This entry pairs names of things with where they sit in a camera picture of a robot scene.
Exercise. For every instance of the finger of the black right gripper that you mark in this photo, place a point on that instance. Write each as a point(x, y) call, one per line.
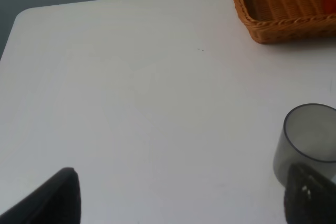
point(309, 196)

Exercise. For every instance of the grey translucent plastic cup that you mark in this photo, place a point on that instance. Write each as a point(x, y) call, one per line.
point(308, 137)

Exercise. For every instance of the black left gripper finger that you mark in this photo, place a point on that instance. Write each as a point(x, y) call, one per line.
point(57, 200)

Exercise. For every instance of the brown wicker basket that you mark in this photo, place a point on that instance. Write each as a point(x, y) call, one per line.
point(275, 21)

